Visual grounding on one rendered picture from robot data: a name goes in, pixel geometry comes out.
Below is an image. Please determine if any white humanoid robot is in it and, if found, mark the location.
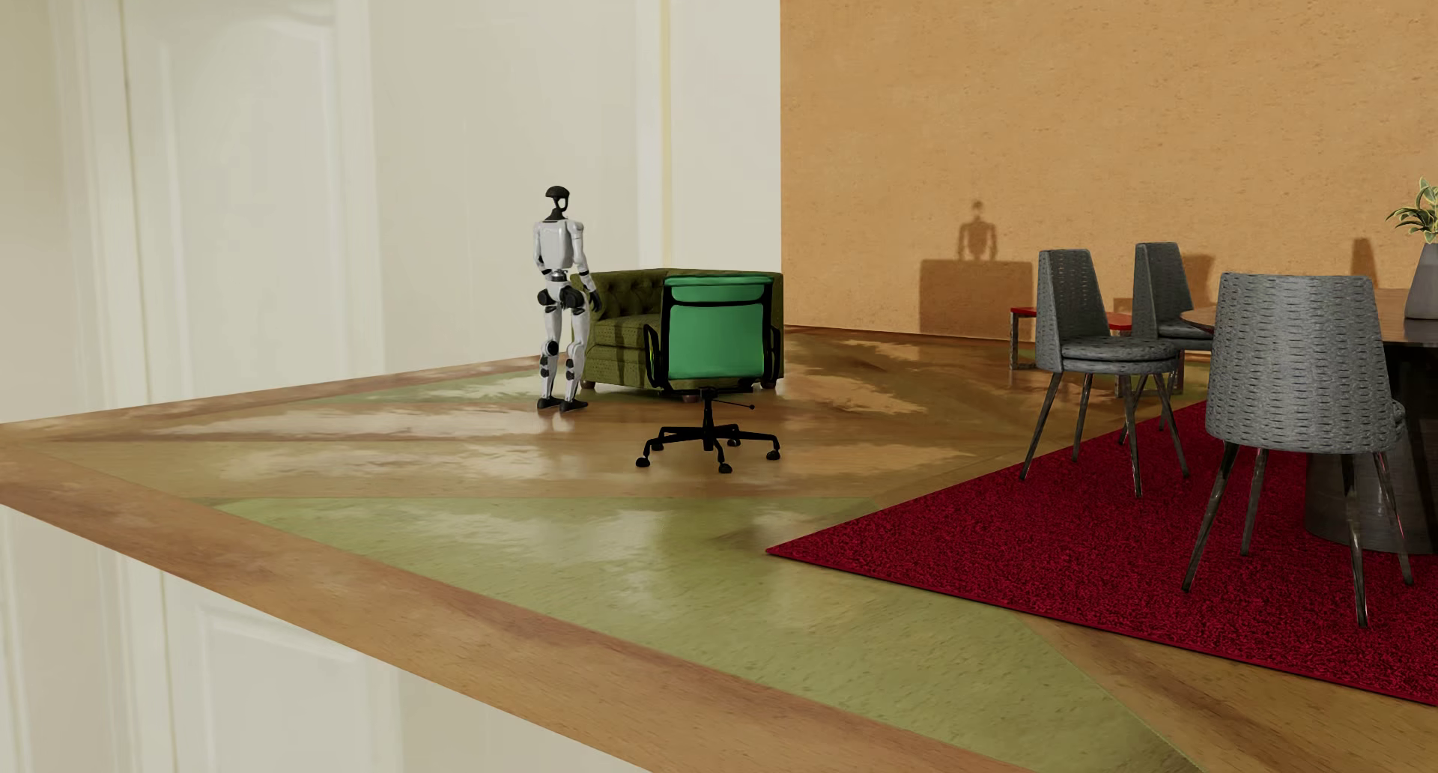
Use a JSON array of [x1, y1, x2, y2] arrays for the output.
[[533, 185, 602, 413]]

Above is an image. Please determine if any grey vase with plant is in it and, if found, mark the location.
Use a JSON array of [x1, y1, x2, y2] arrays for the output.
[[1385, 178, 1438, 321]]

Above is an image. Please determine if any grey woven dining chair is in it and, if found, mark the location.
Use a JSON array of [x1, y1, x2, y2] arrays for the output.
[[1117, 241, 1217, 449], [1180, 272, 1416, 629], [1019, 248, 1191, 500]]

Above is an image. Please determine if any small red side table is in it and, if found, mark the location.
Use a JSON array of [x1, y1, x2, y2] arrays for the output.
[[1007, 306, 1135, 372]]

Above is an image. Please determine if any olive green tufted armchair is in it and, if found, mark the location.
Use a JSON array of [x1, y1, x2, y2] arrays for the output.
[[571, 267, 786, 393]]

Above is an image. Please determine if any dark round dining table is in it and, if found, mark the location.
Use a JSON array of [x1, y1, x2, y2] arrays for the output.
[[1180, 288, 1438, 557]]

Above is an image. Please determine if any dark red carpet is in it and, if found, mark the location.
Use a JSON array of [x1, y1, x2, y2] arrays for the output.
[[766, 398, 1438, 709]]

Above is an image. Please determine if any green swivel office chair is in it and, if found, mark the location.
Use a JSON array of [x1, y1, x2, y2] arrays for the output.
[[634, 274, 783, 474]]

